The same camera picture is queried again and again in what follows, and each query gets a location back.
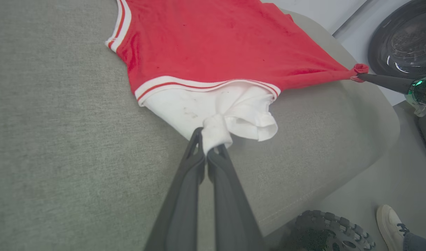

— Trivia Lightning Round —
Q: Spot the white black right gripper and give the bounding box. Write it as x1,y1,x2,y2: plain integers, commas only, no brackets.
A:
358,73,426,117

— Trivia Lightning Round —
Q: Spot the round black washing machine door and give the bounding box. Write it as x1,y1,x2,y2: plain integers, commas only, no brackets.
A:
368,0,426,80

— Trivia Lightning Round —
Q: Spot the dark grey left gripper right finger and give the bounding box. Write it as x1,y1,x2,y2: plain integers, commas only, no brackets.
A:
207,145,266,251

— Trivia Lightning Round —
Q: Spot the grey fabric sofa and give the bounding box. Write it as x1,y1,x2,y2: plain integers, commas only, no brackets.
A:
0,0,401,251

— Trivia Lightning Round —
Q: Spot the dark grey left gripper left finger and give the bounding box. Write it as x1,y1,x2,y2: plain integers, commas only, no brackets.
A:
145,127,206,251

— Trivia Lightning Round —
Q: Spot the white washing machine body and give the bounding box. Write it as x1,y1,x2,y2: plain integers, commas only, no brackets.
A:
333,0,426,106

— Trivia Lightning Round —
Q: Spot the blue jeans leg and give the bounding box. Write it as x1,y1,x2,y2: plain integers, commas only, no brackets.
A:
403,232,426,251

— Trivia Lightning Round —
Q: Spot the white sneaker shoe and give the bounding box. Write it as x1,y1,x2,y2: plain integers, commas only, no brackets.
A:
376,205,411,251

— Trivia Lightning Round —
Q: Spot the red white-trimmed garment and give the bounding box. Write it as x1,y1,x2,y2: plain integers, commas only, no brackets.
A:
105,0,369,155

